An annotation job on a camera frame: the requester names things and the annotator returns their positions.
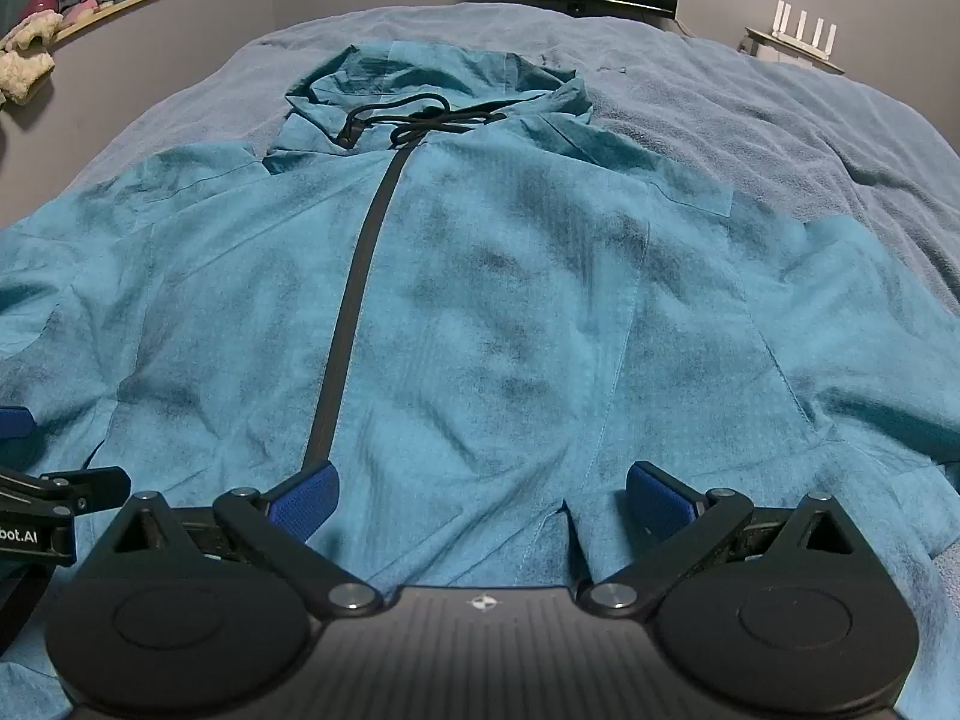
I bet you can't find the wooden window sill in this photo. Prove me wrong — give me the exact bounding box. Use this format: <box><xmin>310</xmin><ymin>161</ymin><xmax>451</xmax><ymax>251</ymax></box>
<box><xmin>45</xmin><ymin>0</ymin><xmax>165</xmax><ymax>43</ymax></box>

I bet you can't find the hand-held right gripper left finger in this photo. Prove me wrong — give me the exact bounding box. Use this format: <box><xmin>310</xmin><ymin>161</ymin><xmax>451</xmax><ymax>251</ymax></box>
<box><xmin>90</xmin><ymin>463</ymin><xmax>385</xmax><ymax>620</ymax></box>

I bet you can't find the pink plush toy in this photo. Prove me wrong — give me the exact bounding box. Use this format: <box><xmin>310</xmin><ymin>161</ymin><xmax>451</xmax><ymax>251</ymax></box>
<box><xmin>15</xmin><ymin>0</ymin><xmax>102</xmax><ymax>25</ymax></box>

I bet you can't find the blue fleece blanket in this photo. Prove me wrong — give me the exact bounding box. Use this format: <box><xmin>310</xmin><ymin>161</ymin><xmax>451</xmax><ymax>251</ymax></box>
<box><xmin>0</xmin><ymin>0</ymin><xmax>960</xmax><ymax>316</ymax></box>

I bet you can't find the cream plush toy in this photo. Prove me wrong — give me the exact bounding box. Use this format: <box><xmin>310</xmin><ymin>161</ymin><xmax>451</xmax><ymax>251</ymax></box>
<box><xmin>0</xmin><ymin>10</ymin><xmax>65</xmax><ymax>107</ymax></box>

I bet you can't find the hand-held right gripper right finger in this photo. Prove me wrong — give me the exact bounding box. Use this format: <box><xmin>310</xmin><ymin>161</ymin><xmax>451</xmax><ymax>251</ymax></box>
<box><xmin>580</xmin><ymin>461</ymin><xmax>883</xmax><ymax>620</ymax></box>

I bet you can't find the teal hooded jacket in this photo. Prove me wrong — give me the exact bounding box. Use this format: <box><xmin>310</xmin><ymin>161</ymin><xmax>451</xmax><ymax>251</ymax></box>
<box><xmin>0</xmin><ymin>41</ymin><xmax>960</xmax><ymax>720</ymax></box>

